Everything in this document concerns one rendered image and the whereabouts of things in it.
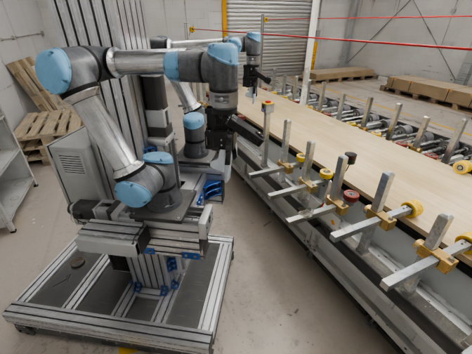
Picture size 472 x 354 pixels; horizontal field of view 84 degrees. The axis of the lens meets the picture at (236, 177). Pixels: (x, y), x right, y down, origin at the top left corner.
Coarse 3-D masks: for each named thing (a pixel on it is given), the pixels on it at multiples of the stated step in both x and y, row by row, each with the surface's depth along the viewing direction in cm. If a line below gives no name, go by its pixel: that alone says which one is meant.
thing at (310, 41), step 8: (312, 8) 254; (312, 16) 256; (312, 24) 258; (312, 32) 262; (312, 40) 266; (312, 48) 270; (304, 72) 284; (304, 80) 286; (304, 88) 290; (304, 96) 294; (304, 104) 299
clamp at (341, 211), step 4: (328, 196) 147; (328, 200) 145; (332, 200) 143; (336, 200) 143; (340, 200) 143; (328, 204) 146; (336, 204) 140; (340, 204) 140; (336, 208) 140; (340, 208) 138; (344, 208) 137; (336, 212) 141; (340, 212) 139; (344, 212) 139
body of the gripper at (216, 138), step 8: (208, 112) 70; (216, 112) 69; (224, 112) 68; (232, 112) 69; (208, 120) 73; (216, 120) 72; (224, 120) 71; (208, 128) 74; (216, 128) 73; (224, 128) 72; (208, 136) 72; (216, 136) 72; (224, 136) 71; (232, 136) 72; (208, 144) 74; (216, 144) 74; (224, 144) 73; (232, 144) 72
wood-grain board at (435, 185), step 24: (240, 96) 330; (264, 96) 330; (312, 120) 250; (336, 120) 250; (336, 144) 201; (360, 144) 201; (384, 144) 201; (360, 168) 169; (384, 168) 169; (408, 168) 169; (432, 168) 169; (360, 192) 147; (408, 192) 144; (432, 192) 144; (456, 192) 144; (432, 216) 127; (456, 216) 127
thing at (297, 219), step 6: (330, 204) 141; (348, 204) 143; (318, 210) 137; (324, 210) 137; (330, 210) 139; (294, 216) 133; (300, 216) 133; (312, 216) 135; (318, 216) 137; (288, 222) 130; (294, 222) 131; (300, 222) 133
